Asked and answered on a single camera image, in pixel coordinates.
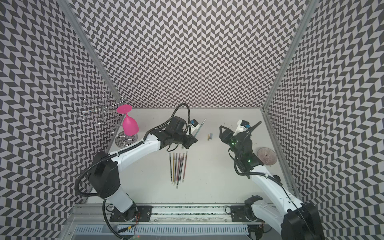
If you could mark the teal pencil clear cap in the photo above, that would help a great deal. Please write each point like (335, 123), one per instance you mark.
(199, 128)

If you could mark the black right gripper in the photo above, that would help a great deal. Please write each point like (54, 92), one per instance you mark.
(230, 134)

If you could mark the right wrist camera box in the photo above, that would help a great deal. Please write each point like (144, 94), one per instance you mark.
(242, 127)

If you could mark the aluminium corner post left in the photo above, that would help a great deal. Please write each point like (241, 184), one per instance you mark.
(71, 17)

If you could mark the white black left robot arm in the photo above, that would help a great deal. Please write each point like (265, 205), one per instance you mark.
(102, 177)

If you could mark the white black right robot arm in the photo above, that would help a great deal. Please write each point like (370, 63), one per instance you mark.
(289, 216)

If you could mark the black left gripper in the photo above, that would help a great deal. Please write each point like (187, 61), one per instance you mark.
(191, 140)

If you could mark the aluminium corner post right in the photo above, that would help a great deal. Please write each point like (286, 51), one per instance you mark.
(291, 50)

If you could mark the pink plastic wine glass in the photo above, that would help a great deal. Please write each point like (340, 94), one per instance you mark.
(130, 125)

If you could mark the clear pink glass dish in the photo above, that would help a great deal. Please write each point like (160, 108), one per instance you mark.
(267, 156)

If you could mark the wire glass rack stand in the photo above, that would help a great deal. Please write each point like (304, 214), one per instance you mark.
(103, 112)

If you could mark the black pencil purple cap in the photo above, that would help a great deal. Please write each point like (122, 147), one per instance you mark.
(176, 162)

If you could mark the aluminium corner post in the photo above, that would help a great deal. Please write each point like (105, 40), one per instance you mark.
(291, 50)
(71, 17)

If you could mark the dark blue pencil purple cap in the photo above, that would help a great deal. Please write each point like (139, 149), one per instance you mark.
(179, 166)

